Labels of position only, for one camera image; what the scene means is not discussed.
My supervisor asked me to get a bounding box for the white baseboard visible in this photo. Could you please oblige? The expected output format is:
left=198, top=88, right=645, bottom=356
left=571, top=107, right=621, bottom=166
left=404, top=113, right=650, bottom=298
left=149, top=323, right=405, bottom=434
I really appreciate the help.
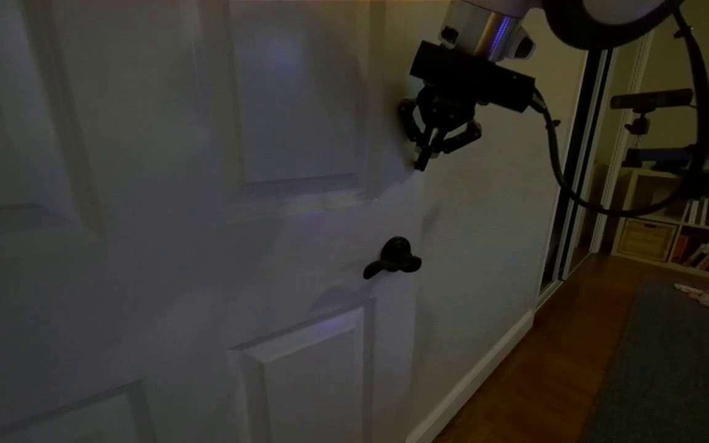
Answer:
left=405, top=308, right=537, bottom=443

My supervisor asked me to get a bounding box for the white bookshelf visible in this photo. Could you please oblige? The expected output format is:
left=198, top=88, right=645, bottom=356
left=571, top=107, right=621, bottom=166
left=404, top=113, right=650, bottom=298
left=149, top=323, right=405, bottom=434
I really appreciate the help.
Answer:
left=611, top=167, right=709, bottom=286

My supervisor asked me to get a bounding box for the black lever door handle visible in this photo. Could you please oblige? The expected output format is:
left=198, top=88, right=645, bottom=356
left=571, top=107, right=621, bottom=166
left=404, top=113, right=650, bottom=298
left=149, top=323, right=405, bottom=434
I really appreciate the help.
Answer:
left=362, top=234, right=424, bottom=280

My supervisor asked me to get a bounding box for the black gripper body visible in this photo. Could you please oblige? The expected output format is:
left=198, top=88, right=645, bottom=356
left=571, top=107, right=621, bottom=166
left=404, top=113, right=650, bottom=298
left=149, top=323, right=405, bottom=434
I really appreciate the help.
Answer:
left=405, top=36, right=539, bottom=118

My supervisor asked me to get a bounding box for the grey rug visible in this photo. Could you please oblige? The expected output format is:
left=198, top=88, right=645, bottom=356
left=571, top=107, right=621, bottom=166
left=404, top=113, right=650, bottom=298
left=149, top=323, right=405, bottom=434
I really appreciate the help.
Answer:
left=580, top=279, right=709, bottom=443

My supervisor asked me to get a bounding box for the white panelled door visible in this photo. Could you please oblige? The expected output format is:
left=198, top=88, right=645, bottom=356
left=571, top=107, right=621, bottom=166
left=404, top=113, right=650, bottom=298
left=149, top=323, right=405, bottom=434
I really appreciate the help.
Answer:
left=0, top=0, right=456, bottom=443

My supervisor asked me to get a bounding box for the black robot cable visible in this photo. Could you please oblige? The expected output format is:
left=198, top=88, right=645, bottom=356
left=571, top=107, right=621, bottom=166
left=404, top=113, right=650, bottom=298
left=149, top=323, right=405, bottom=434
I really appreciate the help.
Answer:
left=528, top=4, right=709, bottom=221

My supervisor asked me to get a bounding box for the black stereo camera on mount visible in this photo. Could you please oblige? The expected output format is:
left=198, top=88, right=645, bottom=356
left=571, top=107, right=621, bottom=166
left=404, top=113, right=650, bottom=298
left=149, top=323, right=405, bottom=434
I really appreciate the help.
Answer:
left=608, top=86, right=696, bottom=137

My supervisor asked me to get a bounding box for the black clamp bar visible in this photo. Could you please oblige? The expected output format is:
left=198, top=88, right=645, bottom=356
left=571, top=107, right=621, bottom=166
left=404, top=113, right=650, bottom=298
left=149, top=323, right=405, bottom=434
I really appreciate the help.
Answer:
left=621, top=135, right=709, bottom=179

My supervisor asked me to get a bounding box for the wicker storage basket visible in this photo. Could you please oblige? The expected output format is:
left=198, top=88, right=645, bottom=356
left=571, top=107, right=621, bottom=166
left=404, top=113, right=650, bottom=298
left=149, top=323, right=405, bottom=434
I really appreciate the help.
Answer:
left=618, top=214, right=678, bottom=264

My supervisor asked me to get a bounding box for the black sliding door frame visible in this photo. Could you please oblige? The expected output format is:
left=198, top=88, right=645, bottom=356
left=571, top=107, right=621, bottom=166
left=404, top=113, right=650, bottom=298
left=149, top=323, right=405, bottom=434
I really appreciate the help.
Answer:
left=539, top=46, right=621, bottom=295

